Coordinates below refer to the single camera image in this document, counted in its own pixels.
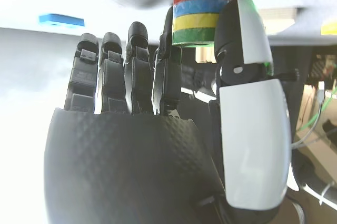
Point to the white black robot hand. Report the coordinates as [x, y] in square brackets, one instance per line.
[118, 168]

